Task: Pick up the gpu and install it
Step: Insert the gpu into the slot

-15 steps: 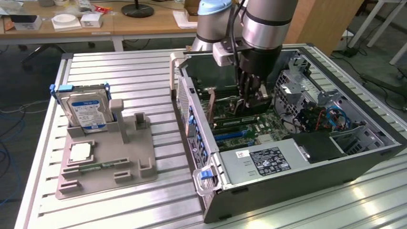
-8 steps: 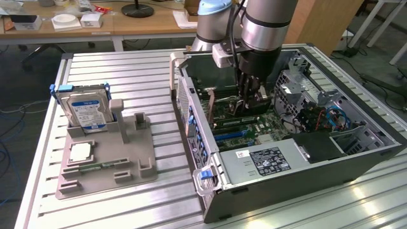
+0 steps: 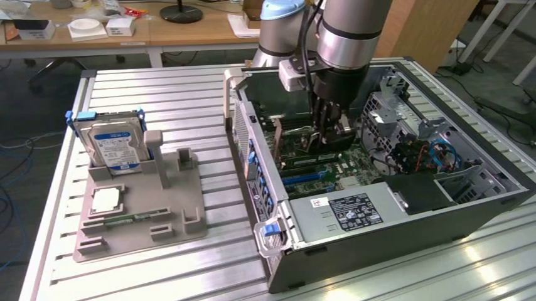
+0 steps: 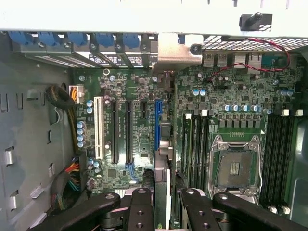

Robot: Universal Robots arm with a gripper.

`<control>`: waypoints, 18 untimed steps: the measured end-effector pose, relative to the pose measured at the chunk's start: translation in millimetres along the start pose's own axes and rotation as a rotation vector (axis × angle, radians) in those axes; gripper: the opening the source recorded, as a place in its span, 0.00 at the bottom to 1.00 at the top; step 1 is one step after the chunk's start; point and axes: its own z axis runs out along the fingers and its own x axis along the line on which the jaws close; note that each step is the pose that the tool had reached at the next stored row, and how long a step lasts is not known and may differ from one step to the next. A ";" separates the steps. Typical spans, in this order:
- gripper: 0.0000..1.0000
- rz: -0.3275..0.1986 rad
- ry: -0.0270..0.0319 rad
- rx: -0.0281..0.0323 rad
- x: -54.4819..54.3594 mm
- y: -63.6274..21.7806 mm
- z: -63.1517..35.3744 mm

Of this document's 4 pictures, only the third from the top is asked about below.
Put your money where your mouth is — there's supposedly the black plastic shroud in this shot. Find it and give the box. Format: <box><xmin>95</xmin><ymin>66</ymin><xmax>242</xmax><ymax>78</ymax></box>
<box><xmin>382</xmin><ymin>172</ymin><xmax>457</xmax><ymax>216</ymax></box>

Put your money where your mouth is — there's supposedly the silver disk bay cage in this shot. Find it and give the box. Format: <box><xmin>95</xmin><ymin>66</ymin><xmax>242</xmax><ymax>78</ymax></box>
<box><xmin>360</xmin><ymin>90</ymin><xmax>420</xmax><ymax>151</ymax></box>

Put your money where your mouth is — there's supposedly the white wall device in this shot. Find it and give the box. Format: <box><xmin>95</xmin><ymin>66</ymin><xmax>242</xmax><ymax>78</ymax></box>
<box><xmin>443</xmin><ymin>39</ymin><xmax>468</xmax><ymax>68</ymax></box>

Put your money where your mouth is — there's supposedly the green RAM stick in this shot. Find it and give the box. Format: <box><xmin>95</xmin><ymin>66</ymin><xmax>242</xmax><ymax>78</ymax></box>
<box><xmin>102</xmin><ymin>210</ymin><xmax>157</xmax><ymax>225</ymax></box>

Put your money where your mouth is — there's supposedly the silver disk bay bracket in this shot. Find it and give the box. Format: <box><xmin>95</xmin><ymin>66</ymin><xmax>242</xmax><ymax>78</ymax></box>
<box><xmin>433</xmin><ymin>164</ymin><xmax>508</xmax><ymax>204</ymax></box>

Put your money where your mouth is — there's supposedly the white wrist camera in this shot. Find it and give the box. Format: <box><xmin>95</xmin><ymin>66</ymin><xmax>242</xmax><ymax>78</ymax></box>
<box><xmin>279</xmin><ymin>59</ymin><xmax>316</xmax><ymax>93</ymax></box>

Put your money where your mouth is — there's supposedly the black floor stand base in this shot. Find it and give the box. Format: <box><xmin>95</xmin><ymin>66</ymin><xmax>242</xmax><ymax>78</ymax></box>
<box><xmin>475</xmin><ymin>90</ymin><xmax>536</xmax><ymax>126</ymax></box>

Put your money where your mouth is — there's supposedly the graphics card with black fan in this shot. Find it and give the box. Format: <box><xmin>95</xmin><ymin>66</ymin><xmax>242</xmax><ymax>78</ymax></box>
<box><xmin>270</xmin><ymin>115</ymin><xmax>357</xmax><ymax>162</ymax></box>

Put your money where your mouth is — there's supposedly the white paper stack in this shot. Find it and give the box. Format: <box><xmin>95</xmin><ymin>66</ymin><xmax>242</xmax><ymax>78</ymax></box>
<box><xmin>227</xmin><ymin>12</ymin><xmax>261</xmax><ymax>38</ymax></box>

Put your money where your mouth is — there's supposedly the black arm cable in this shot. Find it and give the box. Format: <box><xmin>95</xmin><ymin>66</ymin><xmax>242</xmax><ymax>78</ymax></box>
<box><xmin>300</xmin><ymin>0</ymin><xmax>326</xmax><ymax>92</ymax></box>

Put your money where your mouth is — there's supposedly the black RAM slot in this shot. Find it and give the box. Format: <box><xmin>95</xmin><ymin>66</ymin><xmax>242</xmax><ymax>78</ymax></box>
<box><xmin>263</xmin><ymin>120</ymin><xmax>314</xmax><ymax>131</ymax></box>
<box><xmin>262</xmin><ymin>113</ymin><xmax>314</xmax><ymax>124</ymax></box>

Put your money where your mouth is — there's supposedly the blue floor cable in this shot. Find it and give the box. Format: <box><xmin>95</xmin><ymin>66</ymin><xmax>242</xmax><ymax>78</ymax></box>
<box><xmin>0</xmin><ymin>147</ymin><xmax>35</xmax><ymax>270</ymax></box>

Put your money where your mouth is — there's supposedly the green motherboard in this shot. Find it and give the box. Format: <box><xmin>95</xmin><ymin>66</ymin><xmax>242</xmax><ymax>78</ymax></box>
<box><xmin>259</xmin><ymin>106</ymin><xmax>382</xmax><ymax>200</ymax></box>

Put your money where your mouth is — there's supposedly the wooden desk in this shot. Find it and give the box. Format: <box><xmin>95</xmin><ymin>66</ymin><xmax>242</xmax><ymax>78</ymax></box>
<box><xmin>0</xmin><ymin>0</ymin><xmax>378</xmax><ymax>68</ymax></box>

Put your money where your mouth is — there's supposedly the red wire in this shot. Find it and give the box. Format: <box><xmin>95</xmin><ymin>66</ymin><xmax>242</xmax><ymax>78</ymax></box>
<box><xmin>414</xmin><ymin>142</ymin><xmax>432</xmax><ymax>172</ymax></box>

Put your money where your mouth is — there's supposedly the white round container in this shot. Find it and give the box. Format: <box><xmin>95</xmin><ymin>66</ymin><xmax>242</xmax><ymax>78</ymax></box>
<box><xmin>66</xmin><ymin>18</ymin><xmax>108</xmax><ymax>42</ymax></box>

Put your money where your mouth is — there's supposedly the hard disk in blue carrier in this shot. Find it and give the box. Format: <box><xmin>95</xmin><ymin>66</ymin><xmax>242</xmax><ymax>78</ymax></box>
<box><xmin>66</xmin><ymin>106</ymin><xmax>151</xmax><ymax>176</ymax></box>

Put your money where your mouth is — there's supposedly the wooden cabinet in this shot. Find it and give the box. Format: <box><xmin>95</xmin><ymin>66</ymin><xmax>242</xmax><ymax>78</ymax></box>
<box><xmin>374</xmin><ymin>0</ymin><xmax>481</xmax><ymax>75</ymax></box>

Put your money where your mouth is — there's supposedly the blue wire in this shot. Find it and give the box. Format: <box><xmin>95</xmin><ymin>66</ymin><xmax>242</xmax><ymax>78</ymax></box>
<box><xmin>431</xmin><ymin>137</ymin><xmax>464</xmax><ymax>172</ymax></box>

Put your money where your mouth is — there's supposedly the grey power supply unit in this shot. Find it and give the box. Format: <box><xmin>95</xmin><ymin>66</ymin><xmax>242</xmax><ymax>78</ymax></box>
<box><xmin>289</xmin><ymin>182</ymin><xmax>409</xmax><ymax>244</ymax></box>

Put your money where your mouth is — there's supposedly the brown cardboard box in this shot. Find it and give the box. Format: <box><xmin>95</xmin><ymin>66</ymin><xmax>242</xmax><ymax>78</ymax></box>
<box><xmin>242</xmin><ymin>0</ymin><xmax>263</xmax><ymax>28</ymax></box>

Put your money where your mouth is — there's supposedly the white floor cable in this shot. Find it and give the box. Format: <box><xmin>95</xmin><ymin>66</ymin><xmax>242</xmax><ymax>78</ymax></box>
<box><xmin>0</xmin><ymin>131</ymin><xmax>64</xmax><ymax>150</ymax></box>

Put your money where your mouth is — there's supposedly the blue expansion slot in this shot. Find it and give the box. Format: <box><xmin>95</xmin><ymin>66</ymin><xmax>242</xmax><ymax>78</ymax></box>
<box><xmin>281</xmin><ymin>171</ymin><xmax>330</xmax><ymax>187</ymax></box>

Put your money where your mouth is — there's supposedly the black open PC case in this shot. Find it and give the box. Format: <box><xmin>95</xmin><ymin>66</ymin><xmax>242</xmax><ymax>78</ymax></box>
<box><xmin>223</xmin><ymin>59</ymin><xmax>536</xmax><ymax>295</ymax></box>

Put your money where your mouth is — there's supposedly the RAM stick with white label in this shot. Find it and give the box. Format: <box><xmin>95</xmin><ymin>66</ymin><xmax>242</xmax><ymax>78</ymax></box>
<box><xmin>281</xmin><ymin>152</ymin><xmax>340</xmax><ymax>167</ymax></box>

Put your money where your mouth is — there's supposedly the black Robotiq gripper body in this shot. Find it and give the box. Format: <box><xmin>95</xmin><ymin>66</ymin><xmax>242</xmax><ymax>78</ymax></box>
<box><xmin>312</xmin><ymin>64</ymin><xmax>370</xmax><ymax>107</ymax></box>

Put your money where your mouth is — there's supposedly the silver CPU chip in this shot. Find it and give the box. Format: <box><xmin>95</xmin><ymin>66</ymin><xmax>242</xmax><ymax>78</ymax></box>
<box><xmin>91</xmin><ymin>187</ymin><xmax>124</xmax><ymax>212</ymax></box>

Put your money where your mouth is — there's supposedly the grey parts rack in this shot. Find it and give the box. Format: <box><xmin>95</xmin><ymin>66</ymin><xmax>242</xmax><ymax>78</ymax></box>
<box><xmin>74</xmin><ymin>130</ymin><xmax>210</xmax><ymax>263</ymax></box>

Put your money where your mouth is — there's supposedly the black chair base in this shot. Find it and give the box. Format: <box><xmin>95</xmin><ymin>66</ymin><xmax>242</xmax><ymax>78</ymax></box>
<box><xmin>24</xmin><ymin>55</ymin><xmax>127</xmax><ymax>92</ymax></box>

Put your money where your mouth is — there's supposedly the white table frame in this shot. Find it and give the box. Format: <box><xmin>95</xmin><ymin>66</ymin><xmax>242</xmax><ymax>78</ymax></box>
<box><xmin>459</xmin><ymin>0</ymin><xmax>536</xmax><ymax>86</ymax></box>

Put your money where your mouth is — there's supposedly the black round lamp base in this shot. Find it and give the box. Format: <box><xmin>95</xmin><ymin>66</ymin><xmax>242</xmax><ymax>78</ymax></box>
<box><xmin>161</xmin><ymin>0</ymin><xmax>205</xmax><ymax>24</ymax></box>

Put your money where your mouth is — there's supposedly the white box with black lid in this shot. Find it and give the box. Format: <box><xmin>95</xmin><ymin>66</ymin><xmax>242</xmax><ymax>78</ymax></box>
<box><xmin>19</xmin><ymin>19</ymin><xmax>58</xmax><ymax>41</ymax></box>

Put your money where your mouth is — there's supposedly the small white labelled box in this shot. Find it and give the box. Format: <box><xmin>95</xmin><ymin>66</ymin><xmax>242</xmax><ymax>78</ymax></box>
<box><xmin>104</xmin><ymin>17</ymin><xmax>138</xmax><ymax>37</ymax></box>

